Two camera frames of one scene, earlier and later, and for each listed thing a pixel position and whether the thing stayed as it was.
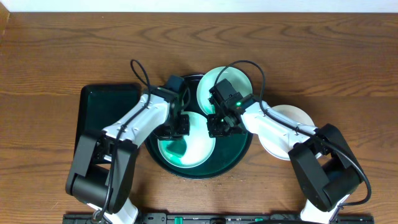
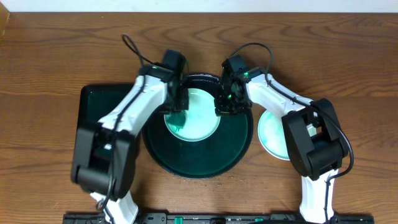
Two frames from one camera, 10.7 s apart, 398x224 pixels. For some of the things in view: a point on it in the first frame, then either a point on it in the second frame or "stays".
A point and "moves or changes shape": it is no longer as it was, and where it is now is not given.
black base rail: x=222 y=218 stays
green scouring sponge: x=178 y=146 moves or changes shape
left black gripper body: x=175 y=130 to x=179 y=103
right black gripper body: x=221 y=126 to x=230 y=103
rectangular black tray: x=101 y=106 stays
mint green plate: x=199 y=145 moves or changes shape
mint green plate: x=240 y=81 moves or changes shape
